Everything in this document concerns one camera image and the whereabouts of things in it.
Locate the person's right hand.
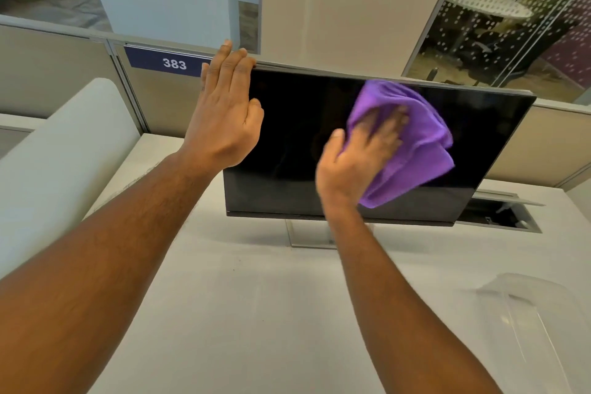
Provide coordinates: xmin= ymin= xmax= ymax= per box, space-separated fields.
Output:
xmin=315 ymin=105 xmax=411 ymax=214

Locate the person's left hand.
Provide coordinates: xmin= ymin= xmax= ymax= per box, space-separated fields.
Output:
xmin=177 ymin=39 xmax=265 ymax=174

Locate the purple microfibre cloth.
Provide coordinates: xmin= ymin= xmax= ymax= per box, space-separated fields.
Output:
xmin=339 ymin=79 xmax=456 ymax=210

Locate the black monitor with silver stand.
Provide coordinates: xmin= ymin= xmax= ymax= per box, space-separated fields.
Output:
xmin=223 ymin=62 xmax=537 ymax=250

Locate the person's left forearm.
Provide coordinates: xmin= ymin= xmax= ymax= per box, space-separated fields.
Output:
xmin=0 ymin=151 xmax=218 ymax=394

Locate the person's right forearm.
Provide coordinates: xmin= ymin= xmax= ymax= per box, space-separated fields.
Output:
xmin=323 ymin=206 xmax=504 ymax=394

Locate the blue number sign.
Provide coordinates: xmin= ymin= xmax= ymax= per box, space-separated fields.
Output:
xmin=123 ymin=45 xmax=214 ymax=78

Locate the white desk divider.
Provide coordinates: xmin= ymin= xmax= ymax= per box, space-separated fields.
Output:
xmin=0 ymin=78 xmax=142 ymax=279
xmin=565 ymin=176 xmax=591 ymax=223

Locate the black office chair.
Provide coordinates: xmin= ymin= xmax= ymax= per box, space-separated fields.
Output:
xmin=457 ymin=28 xmax=532 ymax=87

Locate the beige partition panel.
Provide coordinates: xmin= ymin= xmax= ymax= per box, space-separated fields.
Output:
xmin=0 ymin=15 xmax=139 ymax=120
xmin=110 ymin=40 xmax=591 ymax=189

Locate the round white table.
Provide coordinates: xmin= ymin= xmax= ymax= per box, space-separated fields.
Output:
xmin=448 ymin=0 xmax=534 ymax=20

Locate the clear plastic container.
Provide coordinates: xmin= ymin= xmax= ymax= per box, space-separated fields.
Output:
xmin=473 ymin=272 xmax=591 ymax=394

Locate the open grey desk cable hatch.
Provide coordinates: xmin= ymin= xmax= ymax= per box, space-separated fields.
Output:
xmin=457 ymin=191 xmax=545 ymax=234

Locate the closed grey desk cable hatch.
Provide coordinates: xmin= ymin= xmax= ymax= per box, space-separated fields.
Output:
xmin=0 ymin=126 xmax=36 ymax=159

